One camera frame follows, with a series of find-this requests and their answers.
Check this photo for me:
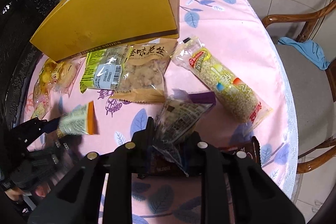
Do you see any person's left hand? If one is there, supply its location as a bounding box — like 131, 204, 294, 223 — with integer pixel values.
5, 184, 51, 201

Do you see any dark carved wooden bench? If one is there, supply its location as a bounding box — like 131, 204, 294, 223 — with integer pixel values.
1, 0, 59, 128

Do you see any blue cloth on chair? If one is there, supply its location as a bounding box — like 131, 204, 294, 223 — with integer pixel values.
278, 37, 330, 71

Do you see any puffed rice bar pack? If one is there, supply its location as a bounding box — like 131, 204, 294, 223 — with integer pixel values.
171, 36, 271, 128

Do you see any clear bread pack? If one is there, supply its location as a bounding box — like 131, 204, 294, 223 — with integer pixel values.
51, 59, 83, 96

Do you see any green label snack pack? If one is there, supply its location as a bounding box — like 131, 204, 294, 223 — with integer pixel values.
80, 45, 131, 93

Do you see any kraft peanut packet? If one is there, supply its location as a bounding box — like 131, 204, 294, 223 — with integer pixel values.
112, 38, 177, 103

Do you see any purple edged biscuit pack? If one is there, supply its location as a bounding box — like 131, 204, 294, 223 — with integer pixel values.
153, 89, 216, 176

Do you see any yellow cake pack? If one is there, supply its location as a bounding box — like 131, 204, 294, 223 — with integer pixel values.
31, 59, 57, 120

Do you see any wooden armchair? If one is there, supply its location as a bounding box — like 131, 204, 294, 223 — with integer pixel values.
261, 0, 336, 175

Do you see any orange edged snack pack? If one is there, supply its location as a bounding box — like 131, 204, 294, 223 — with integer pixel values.
56, 101, 98, 138

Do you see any brown chocolate wafer bar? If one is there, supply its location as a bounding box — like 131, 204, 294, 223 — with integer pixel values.
219, 141, 261, 164

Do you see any yellow cardboard box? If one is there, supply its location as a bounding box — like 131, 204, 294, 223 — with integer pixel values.
30, 0, 179, 61

